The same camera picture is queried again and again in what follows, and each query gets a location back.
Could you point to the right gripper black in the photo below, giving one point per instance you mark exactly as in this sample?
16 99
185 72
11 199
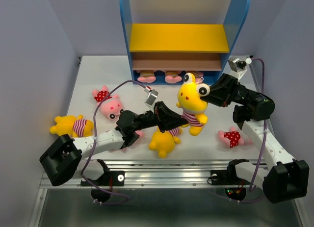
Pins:
225 88

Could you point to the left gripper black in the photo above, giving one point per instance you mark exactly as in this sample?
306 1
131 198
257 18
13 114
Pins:
161 113

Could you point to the yellow bear plush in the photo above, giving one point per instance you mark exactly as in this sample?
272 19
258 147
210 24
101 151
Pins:
164 142
73 126
193 107

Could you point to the pink plush striped body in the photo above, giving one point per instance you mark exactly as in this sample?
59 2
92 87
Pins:
172 77

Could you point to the pink frog plush striped shirt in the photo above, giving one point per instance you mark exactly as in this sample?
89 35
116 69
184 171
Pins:
146 76

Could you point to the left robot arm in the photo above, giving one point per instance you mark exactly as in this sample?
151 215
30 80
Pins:
61 160

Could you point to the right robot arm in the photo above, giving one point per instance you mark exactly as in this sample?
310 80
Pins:
285 178

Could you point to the brown lower shelf board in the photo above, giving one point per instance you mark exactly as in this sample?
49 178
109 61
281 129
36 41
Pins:
186 65

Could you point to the blue wooden toy shelf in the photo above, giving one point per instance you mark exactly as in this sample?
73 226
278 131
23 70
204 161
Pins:
229 13

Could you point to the pink pig plush right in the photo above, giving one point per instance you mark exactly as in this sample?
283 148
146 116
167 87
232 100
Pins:
233 138

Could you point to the pink pig plush dotted dress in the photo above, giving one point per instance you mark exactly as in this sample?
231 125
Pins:
112 106

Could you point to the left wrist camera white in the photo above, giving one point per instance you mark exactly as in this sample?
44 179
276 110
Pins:
151 97

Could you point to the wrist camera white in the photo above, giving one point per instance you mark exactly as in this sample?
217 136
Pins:
239 66
151 97

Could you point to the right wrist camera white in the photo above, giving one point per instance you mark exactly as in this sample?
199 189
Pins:
239 66

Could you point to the aluminium rail frame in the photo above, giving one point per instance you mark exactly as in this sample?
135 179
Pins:
169 192

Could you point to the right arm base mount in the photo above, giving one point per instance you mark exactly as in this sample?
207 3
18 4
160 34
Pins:
234 186

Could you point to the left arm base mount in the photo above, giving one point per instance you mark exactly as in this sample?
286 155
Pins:
102 187

